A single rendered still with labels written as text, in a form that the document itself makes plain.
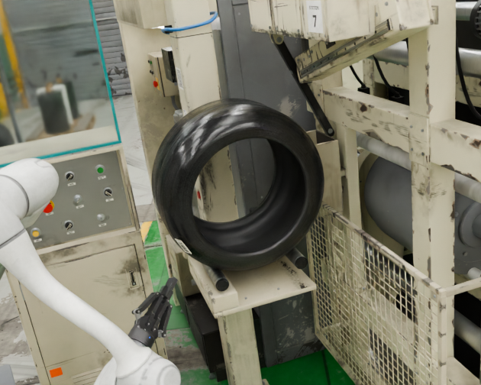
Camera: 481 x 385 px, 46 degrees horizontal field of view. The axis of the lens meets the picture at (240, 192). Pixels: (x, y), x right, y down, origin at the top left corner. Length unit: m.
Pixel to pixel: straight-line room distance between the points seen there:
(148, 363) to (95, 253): 1.06
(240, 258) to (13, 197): 0.75
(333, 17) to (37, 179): 0.86
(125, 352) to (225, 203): 0.91
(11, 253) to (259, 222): 0.99
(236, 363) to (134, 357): 1.13
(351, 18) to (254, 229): 0.93
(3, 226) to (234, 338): 1.27
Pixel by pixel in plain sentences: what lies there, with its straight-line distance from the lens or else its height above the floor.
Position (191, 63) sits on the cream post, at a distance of 2.02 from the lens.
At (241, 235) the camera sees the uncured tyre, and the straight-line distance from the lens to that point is 2.12.
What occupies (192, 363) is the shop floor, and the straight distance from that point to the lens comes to 3.07.
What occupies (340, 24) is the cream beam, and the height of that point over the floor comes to 1.68.
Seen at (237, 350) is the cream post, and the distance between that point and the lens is 2.48.
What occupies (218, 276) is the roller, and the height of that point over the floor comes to 0.92.
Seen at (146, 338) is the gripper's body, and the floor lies 0.93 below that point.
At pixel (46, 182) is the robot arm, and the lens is 1.60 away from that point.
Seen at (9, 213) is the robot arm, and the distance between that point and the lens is 1.48.
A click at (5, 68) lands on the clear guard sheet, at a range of 2.25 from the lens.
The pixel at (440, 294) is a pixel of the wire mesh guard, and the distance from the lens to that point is 1.58.
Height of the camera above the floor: 1.82
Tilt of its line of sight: 21 degrees down
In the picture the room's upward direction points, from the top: 8 degrees counter-clockwise
